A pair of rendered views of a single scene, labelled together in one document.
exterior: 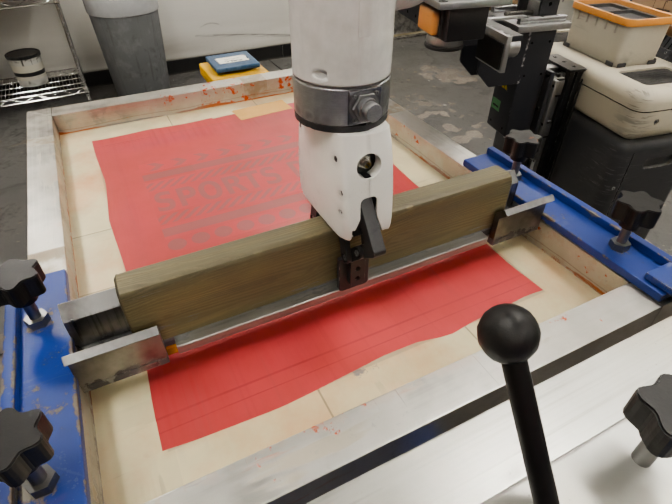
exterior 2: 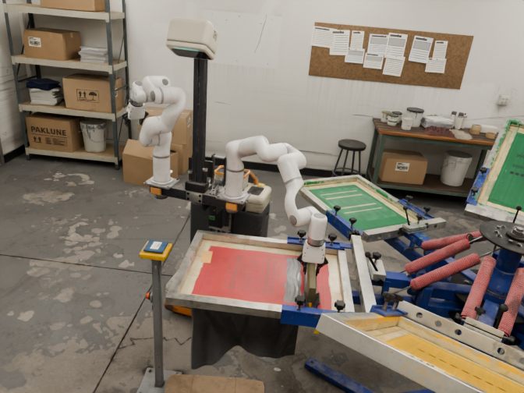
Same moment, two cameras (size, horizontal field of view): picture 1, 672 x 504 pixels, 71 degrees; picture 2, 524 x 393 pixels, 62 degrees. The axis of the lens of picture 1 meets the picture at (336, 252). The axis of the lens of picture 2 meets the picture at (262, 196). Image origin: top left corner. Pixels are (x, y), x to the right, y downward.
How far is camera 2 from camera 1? 182 cm
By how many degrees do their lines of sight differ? 52
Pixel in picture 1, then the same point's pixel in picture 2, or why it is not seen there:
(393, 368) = (332, 283)
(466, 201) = not seen: hidden behind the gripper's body
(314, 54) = (321, 235)
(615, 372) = (359, 260)
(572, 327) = (342, 260)
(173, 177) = (235, 285)
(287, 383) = (327, 295)
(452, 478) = (365, 277)
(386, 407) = (345, 283)
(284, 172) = (253, 268)
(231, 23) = not seen: outside the picture
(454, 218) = not seen: hidden behind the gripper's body
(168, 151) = (217, 281)
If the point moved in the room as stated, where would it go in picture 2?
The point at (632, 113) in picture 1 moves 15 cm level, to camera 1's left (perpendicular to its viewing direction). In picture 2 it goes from (260, 205) to (247, 213)
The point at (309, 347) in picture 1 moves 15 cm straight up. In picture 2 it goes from (320, 289) to (324, 261)
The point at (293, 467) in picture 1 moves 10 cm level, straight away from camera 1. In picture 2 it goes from (348, 295) to (327, 288)
